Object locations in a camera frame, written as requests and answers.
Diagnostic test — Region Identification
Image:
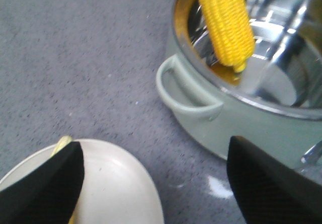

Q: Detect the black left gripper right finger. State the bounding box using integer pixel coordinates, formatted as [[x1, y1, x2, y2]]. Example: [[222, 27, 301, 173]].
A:
[[226, 136, 321, 223]]

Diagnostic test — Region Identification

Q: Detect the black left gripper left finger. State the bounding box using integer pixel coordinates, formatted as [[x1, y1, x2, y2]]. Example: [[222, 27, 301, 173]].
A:
[[1, 142, 84, 223]]

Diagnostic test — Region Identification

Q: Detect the pale-tipped corn cob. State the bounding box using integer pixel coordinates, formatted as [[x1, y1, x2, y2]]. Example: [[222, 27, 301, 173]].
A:
[[50, 135, 75, 224]]

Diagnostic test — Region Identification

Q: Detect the yellow corn cob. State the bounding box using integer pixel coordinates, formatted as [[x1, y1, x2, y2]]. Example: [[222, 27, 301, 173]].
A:
[[198, 0, 255, 73]]

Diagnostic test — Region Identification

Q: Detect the white round plate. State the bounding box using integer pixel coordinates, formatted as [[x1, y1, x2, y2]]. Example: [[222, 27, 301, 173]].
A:
[[1, 139, 164, 223]]

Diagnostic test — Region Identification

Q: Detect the sage green electric cooker pot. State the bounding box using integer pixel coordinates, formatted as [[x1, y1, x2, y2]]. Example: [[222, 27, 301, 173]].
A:
[[156, 0, 321, 169]]

